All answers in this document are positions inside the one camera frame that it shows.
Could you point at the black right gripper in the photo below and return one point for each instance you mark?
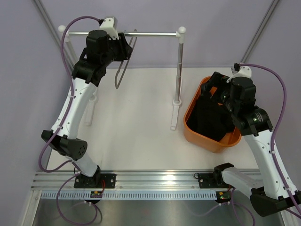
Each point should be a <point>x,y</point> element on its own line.
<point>219,80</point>

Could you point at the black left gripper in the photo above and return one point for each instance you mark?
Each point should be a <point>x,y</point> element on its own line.
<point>124,49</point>

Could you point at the black shorts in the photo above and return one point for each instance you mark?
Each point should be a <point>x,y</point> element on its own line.
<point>210,119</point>

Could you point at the white clothes hanger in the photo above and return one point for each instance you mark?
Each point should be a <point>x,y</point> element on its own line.
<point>122,70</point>

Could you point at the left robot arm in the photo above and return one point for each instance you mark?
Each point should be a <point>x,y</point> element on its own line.
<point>62,137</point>

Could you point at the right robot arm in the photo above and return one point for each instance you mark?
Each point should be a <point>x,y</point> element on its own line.
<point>276,192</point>

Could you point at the white metal clothes rack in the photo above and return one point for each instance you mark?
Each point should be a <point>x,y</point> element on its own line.
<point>180,35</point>

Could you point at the orange plastic basket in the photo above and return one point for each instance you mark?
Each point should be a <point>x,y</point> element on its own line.
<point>229,140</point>

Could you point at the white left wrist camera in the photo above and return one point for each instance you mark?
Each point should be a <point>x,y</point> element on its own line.
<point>109,25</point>

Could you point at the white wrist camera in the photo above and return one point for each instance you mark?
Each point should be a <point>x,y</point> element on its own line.
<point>109,25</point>
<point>239,70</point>

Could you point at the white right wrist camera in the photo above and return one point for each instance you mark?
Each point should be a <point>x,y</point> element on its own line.
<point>239,70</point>

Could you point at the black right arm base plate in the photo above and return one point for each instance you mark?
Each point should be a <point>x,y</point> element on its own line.
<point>207,180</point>

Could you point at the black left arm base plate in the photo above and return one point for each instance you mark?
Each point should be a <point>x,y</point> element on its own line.
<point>106,179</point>

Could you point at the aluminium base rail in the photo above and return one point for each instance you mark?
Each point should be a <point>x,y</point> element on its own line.
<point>126,180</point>

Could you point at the white slotted cable duct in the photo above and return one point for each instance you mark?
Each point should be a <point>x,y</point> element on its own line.
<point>130,195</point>

